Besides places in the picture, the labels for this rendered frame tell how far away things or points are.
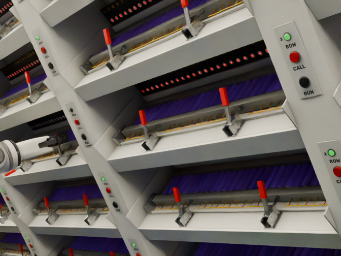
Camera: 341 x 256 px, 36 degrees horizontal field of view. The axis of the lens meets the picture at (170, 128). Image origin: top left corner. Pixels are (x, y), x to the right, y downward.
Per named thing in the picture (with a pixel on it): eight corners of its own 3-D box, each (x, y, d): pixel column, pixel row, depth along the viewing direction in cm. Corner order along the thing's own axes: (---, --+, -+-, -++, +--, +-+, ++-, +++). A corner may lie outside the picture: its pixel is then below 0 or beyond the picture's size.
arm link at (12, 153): (1, 172, 146) (10, 169, 148) (13, 170, 139) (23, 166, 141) (-8, 144, 146) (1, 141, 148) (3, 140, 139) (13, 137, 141)
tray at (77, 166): (98, 174, 142) (75, 150, 139) (12, 185, 189) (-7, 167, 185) (137, 124, 153) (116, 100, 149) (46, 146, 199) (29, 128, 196)
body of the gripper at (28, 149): (6, 168, 148) (41, 157, 155) (21, 166, 140) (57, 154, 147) (-2, 144, 147) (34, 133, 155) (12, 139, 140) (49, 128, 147)
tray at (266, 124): (311, 147, 88) (268, 88, 83) (117, 172, 135) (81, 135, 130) (349, 71, 99) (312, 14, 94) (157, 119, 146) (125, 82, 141)
